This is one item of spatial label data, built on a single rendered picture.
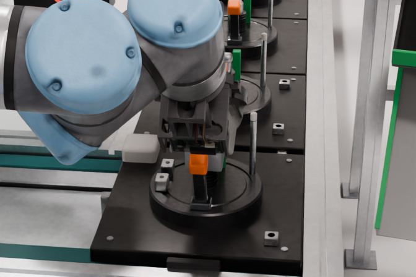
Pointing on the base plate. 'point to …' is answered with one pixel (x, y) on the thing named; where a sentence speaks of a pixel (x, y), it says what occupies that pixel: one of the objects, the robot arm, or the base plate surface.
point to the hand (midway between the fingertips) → (206, 120)
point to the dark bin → (406, 25)
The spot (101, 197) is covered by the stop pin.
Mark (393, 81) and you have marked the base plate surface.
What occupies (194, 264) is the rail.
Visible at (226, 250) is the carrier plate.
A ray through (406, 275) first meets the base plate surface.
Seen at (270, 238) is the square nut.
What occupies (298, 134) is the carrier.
